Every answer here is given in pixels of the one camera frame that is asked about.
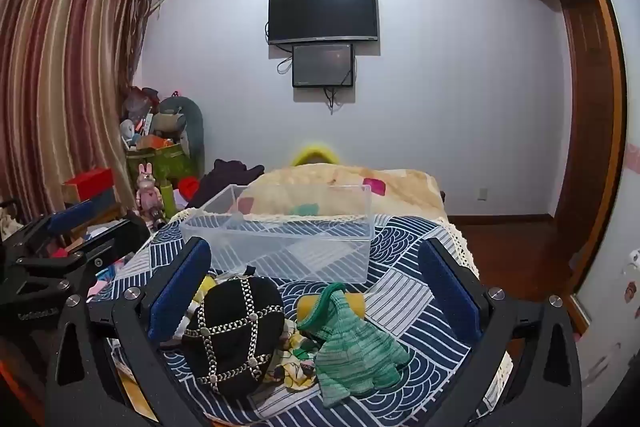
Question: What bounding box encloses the red box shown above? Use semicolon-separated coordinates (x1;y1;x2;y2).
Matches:
62;168;116;202

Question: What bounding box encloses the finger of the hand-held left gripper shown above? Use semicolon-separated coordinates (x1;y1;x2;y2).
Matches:
7;201;108;260
15;209;152;300

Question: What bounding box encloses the black hat with chains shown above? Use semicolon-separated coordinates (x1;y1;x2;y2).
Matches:
181;274;287;400

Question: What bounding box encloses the large black television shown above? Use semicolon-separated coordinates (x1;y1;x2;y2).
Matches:
268;0;377;46

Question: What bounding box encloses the white lace cloth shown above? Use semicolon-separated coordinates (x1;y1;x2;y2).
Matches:
435;213;482;280

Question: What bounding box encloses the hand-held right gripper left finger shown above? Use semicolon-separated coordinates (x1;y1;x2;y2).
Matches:
47;237;221;427

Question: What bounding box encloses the small black monitor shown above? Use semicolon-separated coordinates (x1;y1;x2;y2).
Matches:
292;43;355;88

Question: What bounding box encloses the wooden door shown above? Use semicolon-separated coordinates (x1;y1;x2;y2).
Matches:
550;0;628;333

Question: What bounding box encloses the yellow chair back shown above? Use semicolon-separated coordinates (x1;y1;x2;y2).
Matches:
291;142;341;168

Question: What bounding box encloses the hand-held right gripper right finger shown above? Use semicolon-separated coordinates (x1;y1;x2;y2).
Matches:
417;236;583;427

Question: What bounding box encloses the clear plastic storage box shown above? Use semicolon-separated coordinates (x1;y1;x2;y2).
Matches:
179;183;373;284

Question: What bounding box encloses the grey plush toy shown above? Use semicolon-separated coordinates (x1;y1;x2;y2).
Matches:
152;94;205;178

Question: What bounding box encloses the blue patterned cloth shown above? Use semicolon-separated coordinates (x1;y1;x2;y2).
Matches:
107;207;513;427

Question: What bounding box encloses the red fabric item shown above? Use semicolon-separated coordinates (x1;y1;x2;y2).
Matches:
177;177;201;200

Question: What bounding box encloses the yellow floral scrunchie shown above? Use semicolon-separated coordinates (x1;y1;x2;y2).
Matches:
265;319;321;393

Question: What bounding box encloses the striped brown curtain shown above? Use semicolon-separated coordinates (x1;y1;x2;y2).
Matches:
0;0;151;228

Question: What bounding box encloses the green knit garment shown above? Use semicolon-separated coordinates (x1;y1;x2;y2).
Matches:
296;282;412;408

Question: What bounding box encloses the beige blanket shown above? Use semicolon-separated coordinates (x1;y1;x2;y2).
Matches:
235;164;446;220

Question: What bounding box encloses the pile of toys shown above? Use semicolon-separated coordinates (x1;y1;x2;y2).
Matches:
120;84;166;152

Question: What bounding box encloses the black screen cable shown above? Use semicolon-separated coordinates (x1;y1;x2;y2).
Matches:
324;87;345;114

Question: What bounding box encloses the dark purple garment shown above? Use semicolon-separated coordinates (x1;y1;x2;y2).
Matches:
187;158;266;210

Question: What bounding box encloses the pile of colourful papers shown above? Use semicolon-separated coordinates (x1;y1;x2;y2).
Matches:
87;252;136;298

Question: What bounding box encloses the green bottle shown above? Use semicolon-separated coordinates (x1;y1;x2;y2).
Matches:
159;183;176;218

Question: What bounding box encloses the yellow sponge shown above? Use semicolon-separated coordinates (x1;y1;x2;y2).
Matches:
296;292;366;323

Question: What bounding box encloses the pink rabbit figure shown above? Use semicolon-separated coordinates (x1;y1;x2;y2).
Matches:
135;162;166;228

